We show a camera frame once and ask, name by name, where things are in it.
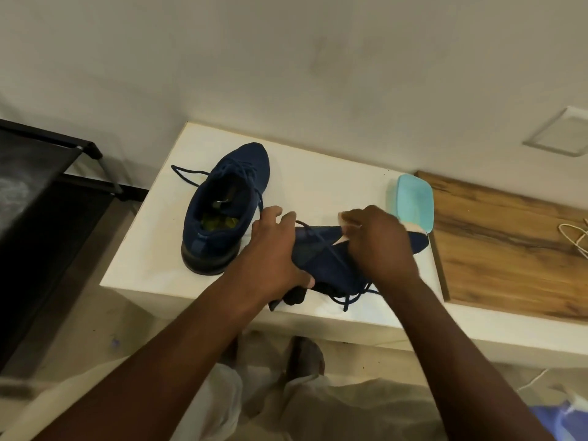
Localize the person's right hand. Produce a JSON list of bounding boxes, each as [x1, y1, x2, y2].
[[342, 205, 421, 295]]

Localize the person's left hand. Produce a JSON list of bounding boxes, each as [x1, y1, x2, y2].
[[233, 205, 317, 303]]

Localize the beige cleaning cloth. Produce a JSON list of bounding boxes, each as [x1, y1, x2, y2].
[[337, 211, 364, 246]]

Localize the black shoe rack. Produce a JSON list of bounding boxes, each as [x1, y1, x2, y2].
[[0, 118, 149, 372]]

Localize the person's left forearm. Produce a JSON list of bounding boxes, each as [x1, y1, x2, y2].
[[34, 270, 276, 441]]

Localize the person's right forearm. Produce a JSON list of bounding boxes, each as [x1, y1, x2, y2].
[[381, 277, 557, 441]]

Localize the person's right foot grey sock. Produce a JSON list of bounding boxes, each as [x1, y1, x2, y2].
[[285, 336, 326, 382]]

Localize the light blue plastic container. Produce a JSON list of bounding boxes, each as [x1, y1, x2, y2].
[[396, 174, 435, 235]]

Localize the brown wooden board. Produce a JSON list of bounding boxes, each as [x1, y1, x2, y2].
[[415, 171, 588, 323]]

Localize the white shorts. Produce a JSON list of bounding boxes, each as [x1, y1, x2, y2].
[[0, 358, 442, 441]]

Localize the blue plastic bag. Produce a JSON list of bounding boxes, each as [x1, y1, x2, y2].
[[530, 401, 588, 441]]

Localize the coiled white charging cable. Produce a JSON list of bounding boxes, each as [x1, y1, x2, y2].
[[558, 219, 588, 260]]

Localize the white floor cable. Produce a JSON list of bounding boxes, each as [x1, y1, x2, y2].
[[516, 367, 550, 392]]

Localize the white wall switch plate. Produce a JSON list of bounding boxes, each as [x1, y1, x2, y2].
[[522, 106, 588, 157]]

